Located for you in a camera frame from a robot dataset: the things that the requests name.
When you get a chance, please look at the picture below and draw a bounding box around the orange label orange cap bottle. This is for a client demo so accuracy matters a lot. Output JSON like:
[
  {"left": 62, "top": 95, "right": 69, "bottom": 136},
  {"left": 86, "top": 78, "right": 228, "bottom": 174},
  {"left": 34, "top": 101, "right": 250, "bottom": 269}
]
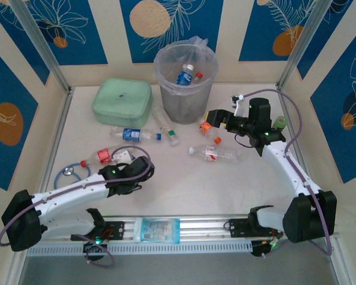
[{"left": 198, "top": 119, "right": 223, "bottom": 145}]

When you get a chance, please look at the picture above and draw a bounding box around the grey mesh waste bin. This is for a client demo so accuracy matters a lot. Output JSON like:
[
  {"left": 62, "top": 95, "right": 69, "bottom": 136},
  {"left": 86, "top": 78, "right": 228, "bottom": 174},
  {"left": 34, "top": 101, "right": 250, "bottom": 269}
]
[{"left": 153, "top": 41, "right": 220, "bottom": 125}]

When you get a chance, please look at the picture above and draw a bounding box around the red label white cap bottle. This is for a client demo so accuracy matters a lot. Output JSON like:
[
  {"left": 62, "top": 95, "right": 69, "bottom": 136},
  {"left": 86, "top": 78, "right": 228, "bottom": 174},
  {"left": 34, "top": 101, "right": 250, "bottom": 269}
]
[{"left": 188, "top": 144, "right": 243, "bottom": 163}]

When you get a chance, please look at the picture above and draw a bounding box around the slim clear green label bottle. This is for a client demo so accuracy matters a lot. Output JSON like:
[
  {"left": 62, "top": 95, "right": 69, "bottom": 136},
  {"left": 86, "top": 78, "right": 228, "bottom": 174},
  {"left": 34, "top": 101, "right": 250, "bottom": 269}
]
[{"left": 152, "top": 108, "right": 179, "bottom": 147}]

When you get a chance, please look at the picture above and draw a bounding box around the blue label white cap bottle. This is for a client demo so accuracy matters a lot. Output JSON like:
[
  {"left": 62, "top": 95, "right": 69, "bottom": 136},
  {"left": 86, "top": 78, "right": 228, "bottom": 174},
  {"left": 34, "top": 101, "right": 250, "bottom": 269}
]
[{"left": 176, "top": 64, "right": 195, "bottom": 86}]

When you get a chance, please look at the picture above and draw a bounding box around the clear plastic bin liner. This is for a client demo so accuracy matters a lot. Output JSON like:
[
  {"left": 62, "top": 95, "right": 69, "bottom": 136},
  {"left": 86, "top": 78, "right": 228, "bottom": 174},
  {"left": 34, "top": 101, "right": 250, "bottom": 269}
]
[{"left": 152, "top": 35, "right": 220, "bottom": 96}]

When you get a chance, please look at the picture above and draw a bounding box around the small green container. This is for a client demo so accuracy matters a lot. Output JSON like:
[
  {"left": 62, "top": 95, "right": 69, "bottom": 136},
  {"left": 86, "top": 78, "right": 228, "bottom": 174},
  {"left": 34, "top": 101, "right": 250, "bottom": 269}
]
[{"left": 271, "top": 115, "right": 288, "bottom": 130}]

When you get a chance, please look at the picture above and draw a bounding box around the blue clear plastic packet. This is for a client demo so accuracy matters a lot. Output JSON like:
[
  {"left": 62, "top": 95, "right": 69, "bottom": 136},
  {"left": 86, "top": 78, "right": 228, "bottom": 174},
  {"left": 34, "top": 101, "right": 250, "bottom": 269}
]
[{"left": 135, "top": 217, "right": 181, "bottom": 245}]

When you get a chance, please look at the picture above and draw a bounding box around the blue stethoscope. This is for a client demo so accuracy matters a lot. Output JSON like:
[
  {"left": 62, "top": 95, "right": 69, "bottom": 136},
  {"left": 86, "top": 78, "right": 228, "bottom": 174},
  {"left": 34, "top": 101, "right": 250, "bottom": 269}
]
[{"left": 53, "top": 161, "right": 91, "bottom": 189}]

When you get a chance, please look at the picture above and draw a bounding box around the mint green zip pouch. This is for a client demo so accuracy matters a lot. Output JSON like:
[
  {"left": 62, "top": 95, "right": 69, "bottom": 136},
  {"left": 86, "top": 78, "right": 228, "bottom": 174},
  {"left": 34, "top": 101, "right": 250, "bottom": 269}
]
[{"left": 91, "top": 77, "right": 154, "bottom": 128}]

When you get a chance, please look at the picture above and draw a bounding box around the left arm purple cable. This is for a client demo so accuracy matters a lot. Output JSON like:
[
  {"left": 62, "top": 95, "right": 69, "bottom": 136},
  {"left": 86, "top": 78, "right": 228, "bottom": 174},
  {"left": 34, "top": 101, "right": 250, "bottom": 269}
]
[{"left": 0, "top": 144, "right": 155, "bottom": 268}]

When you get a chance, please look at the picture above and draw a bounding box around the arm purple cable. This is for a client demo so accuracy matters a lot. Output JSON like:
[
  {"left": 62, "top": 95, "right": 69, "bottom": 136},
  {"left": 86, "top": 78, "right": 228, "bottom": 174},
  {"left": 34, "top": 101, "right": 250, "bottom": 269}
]
[
  {"left": 236, "top": 88, "right": 333, "bottom": 259},
  {"left": 0, "top": 144, "right": 155, "bottom": 268}
]

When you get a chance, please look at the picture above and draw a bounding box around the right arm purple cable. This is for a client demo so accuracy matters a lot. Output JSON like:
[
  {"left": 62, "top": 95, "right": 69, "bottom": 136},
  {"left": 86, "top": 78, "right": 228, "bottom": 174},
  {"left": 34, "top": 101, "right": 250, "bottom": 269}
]
[{"left": 236, "top": 88, "right": 333, "bottom": 259}]

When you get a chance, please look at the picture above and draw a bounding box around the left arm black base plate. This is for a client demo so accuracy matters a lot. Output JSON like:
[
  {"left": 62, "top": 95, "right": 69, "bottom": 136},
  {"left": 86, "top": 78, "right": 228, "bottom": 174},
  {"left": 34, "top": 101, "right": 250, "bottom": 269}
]
[{"left": 70, "top": 221, "right": 125, "bottom": 242}]

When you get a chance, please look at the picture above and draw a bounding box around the aluminium mounting rail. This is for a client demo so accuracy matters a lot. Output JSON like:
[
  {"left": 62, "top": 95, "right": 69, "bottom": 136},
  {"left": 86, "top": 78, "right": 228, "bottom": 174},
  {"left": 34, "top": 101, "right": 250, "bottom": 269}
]
[{"left": 13, "top": 213, "right": 339, "bottom": 243}]

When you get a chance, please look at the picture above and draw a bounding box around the white slotted cable duct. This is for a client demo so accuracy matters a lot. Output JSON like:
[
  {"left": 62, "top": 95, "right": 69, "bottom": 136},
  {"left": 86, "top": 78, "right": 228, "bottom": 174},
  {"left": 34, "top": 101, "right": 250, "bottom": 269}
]
[{"left": 26, "top": 240, "right": 253, "bottom": 257}]

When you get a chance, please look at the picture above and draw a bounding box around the aluminium frame post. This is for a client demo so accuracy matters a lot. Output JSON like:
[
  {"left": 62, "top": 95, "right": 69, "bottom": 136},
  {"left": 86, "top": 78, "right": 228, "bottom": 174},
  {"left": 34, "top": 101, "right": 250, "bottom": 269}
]
[
  {"left": 9, "top": 0, "right": 74, "bottom": 93},
  {"left": 276, "top": 0, "right": 335, "bottom": 88}
]

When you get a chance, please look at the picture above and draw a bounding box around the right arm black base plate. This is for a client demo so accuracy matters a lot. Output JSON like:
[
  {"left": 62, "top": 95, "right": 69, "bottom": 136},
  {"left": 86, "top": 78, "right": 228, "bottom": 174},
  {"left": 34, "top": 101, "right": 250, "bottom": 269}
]
[{"left": 224, "top": 218, "right": 283, "bottom": 239}]

